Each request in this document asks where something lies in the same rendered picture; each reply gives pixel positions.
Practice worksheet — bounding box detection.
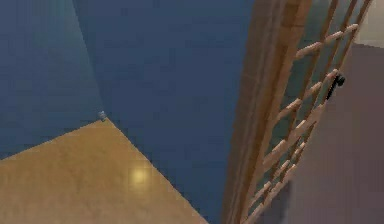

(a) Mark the wooden glass-paned room door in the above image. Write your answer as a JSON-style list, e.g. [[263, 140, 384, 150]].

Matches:
[[221, 0, 374, 224]]

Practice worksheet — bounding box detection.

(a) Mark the black door handle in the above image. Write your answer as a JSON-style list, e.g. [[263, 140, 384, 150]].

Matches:
[[325, 73, 346, 101]]

